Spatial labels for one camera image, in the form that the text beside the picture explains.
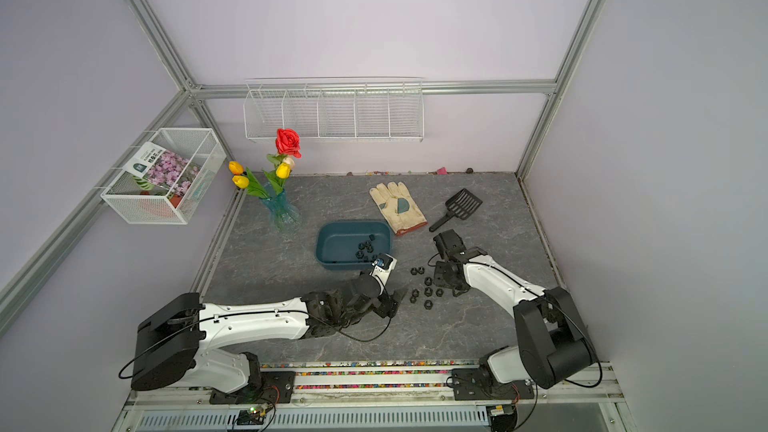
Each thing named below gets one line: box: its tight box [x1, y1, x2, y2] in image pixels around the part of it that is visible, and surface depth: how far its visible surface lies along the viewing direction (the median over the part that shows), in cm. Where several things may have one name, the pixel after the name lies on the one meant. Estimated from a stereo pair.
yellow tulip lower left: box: [232, 175, 249, 189], surface depth 80 cm
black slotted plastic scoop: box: [428, 188, 483, 233], surface depth 112 cm
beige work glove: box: [369, 181, 428, 236], surface depth 111 cm
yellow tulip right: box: [275, 162, 291, 179], surface depth 84 cm
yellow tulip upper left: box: [228, 161, 244, 175], surface depth 83 cm
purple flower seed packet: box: [123, 142, 201, 197], surface depth 75 cm
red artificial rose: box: [276, 128, 302, 158], surface depth 78 cm
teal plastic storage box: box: [316, 221, 393, 271], surface depth 101 cm
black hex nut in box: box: [355, 234, 376, 262], surface depth 101 cm
